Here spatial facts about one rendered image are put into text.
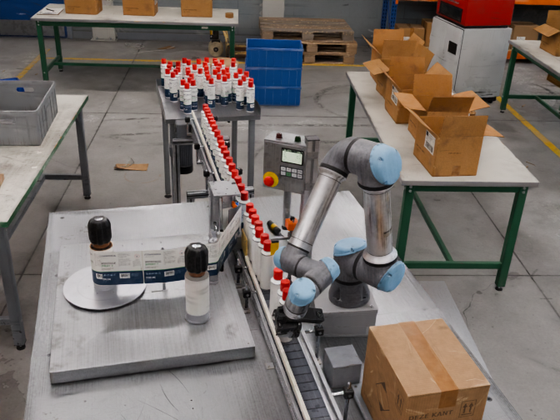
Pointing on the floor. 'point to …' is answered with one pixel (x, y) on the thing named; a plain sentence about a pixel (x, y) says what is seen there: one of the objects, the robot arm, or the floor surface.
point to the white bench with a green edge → (10, 165)
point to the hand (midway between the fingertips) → (290, 332)
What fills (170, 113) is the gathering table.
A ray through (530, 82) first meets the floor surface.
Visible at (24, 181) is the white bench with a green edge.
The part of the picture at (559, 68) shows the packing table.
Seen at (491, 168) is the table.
